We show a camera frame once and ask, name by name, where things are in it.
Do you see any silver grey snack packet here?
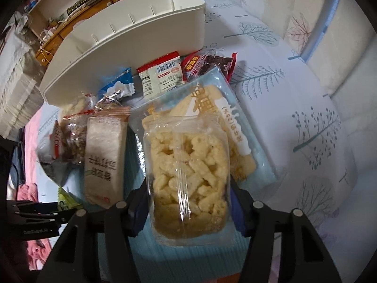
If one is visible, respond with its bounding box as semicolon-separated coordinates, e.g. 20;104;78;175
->
38;153;71;187

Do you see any large pale blue snack packet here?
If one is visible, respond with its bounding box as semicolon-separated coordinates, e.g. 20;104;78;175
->
130;66;277;189

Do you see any clear bag of yellow puffs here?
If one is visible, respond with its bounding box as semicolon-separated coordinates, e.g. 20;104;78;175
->
141;110;233;246

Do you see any clear nut packet red label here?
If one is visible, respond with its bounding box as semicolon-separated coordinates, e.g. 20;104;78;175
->
37;93;98;166

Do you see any red and white snack packet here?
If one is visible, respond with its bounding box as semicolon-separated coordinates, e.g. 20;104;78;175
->
136;51;184;100

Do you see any white cable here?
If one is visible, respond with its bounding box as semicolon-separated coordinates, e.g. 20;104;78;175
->
38;28;61;64

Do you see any leaf print quilt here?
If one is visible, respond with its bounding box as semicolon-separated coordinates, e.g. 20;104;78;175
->
280;0;364;98

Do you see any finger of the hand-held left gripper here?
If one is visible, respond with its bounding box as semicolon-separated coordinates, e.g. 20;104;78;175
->
6;200;71;227

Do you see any white plastic bag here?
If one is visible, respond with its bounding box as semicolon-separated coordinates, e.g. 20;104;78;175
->
6;12;33;37

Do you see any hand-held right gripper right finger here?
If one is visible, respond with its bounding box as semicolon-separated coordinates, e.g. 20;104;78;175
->
230;180;342;283

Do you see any folded white blanket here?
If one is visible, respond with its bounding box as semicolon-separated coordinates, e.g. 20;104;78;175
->
0;32;45;140

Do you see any white plastic bin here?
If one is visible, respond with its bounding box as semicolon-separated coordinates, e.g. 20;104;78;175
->
39;0;207;108

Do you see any pink cloth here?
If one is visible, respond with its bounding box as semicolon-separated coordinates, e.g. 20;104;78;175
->
16;109;61;272

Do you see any dark red snack packet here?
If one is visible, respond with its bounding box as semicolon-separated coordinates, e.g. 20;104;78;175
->
181;51;238;83

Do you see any wooden desk with drawers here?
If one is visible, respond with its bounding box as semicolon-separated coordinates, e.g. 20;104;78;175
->
35;0;127;67

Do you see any brown-edged rice cracker packet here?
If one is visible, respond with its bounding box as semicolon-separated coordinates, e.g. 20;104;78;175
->
84;106;131;208

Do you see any tree print bedsheet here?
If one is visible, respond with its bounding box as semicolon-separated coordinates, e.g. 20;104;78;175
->
26;0;366;283

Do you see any small clear brown snack packet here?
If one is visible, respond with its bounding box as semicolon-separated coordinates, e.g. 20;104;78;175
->
94;90;126;112

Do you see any green snack packet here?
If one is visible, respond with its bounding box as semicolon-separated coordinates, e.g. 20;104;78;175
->
57;187;83;212

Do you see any green printed box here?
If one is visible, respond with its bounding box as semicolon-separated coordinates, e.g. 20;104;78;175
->
66;0;103;15

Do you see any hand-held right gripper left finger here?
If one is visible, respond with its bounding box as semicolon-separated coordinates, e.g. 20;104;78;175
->
35;180;151;283

